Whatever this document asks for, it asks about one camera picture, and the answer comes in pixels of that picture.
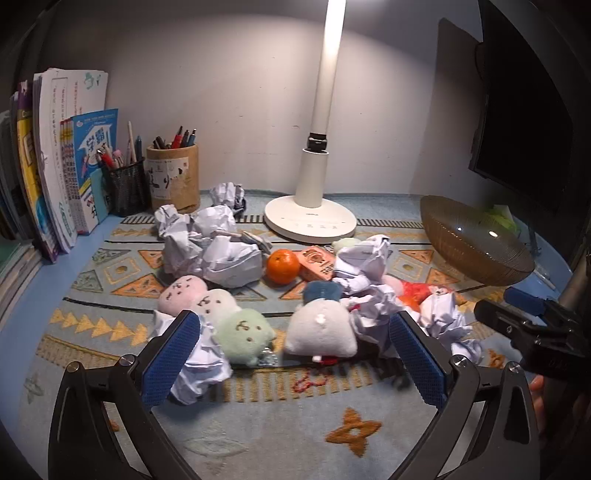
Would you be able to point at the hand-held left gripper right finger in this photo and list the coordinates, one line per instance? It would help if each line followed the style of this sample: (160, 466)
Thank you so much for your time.
(418, 364)

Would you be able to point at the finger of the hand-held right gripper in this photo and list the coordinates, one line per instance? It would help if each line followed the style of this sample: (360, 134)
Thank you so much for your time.
(508, 323)
(524, 301)

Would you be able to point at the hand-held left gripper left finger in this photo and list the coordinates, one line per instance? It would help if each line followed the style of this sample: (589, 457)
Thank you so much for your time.
(171, 360)

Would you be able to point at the red fries plush charm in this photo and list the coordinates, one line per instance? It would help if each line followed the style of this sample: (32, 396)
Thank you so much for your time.
(413, 293)

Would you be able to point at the woven brown basket bowl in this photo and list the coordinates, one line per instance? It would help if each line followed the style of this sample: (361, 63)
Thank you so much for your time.
(475, 244)

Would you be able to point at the three-ball dango plush toy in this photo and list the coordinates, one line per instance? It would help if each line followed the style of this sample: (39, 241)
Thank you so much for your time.
(240, 332)

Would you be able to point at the white cat plush toy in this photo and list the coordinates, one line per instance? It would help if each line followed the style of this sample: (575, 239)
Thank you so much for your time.
(318, 332)

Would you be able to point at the paper balls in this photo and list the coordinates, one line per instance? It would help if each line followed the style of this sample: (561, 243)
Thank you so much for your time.
(184, 249)

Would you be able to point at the pale green plush toy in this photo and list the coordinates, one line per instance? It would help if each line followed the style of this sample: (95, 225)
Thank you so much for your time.
(346, 244)

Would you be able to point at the small orange carton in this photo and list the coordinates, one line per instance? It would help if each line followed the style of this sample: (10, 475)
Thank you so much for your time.
(316, 263)

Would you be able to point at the orange fruit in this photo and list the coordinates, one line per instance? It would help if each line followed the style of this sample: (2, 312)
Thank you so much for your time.
(282, 266)

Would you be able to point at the black binder clip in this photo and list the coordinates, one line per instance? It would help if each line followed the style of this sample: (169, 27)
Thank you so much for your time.
(240, 207)

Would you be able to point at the person's right hand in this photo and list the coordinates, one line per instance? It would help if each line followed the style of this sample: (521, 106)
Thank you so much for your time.
(539, 406)

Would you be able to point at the white pen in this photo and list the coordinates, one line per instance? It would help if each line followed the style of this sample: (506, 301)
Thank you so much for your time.
(545, 279)

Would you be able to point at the patterned woven mat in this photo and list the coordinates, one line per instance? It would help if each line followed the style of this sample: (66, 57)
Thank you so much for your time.
(258, 415)

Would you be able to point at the pile of flat books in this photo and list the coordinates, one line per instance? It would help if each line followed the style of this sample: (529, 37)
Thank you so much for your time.
(18, 272)

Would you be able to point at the black mesh pen holder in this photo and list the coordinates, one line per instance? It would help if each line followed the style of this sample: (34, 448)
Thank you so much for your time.
(127, 189)

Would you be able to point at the bamboo pen holder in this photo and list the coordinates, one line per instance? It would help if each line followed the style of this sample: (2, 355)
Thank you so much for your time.
(175, 180)

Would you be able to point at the black monitor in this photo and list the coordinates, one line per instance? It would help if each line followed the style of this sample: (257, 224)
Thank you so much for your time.
(521, 115)

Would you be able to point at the bunch of pencils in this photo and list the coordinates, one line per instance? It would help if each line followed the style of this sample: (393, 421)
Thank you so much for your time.
(113, 154)

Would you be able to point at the white desk lamp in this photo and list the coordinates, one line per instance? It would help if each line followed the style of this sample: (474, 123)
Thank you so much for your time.
(318, 175)

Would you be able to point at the bunch of pens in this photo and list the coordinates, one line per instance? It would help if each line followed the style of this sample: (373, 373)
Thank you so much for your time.
(178, 138)

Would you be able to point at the row of upright books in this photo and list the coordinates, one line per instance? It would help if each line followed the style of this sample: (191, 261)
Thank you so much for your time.
(55, 161)

